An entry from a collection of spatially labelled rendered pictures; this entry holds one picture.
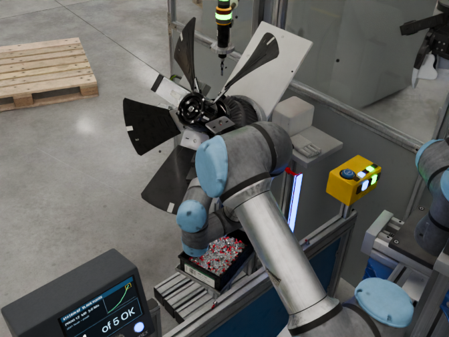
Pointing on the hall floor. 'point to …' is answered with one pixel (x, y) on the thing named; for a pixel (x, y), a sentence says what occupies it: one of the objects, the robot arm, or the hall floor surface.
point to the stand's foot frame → (187, 295)
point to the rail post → (339, 263)
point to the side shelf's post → (287, 190)
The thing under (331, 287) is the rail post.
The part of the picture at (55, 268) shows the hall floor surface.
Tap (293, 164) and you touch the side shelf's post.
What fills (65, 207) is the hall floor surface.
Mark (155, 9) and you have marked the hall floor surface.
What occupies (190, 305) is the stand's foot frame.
